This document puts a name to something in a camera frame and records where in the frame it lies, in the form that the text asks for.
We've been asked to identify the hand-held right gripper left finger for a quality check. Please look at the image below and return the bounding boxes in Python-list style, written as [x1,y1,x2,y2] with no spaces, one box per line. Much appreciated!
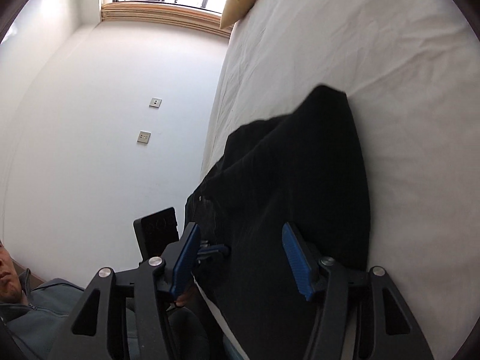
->
[49,222,201,360]

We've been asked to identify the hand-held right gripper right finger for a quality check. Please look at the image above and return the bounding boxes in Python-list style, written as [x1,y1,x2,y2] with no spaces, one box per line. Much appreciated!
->
[281,222,436,360]

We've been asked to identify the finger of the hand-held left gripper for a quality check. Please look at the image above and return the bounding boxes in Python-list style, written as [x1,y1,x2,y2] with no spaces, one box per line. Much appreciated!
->
[196,243,229,262]

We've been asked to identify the black pants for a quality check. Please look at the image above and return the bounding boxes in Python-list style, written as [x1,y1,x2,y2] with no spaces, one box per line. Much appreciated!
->
[184,84,372,360]

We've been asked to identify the person's left hand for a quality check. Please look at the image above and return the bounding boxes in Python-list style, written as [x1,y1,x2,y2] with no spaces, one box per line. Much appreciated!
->
[174,289,196,308]

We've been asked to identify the person's grey jacket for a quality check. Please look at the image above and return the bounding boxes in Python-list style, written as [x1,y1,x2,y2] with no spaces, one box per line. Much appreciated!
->
[0,270,139,360]

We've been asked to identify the person's head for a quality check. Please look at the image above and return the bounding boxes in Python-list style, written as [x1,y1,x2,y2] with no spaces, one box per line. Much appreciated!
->
[0,240,23,304]

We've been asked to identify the beige curtain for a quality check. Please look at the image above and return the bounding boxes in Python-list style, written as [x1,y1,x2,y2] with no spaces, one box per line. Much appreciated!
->
[100,2,232,38]

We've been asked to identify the bed with white sheet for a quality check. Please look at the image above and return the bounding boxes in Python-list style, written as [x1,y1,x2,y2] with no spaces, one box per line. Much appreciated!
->
[200,0,480,360]

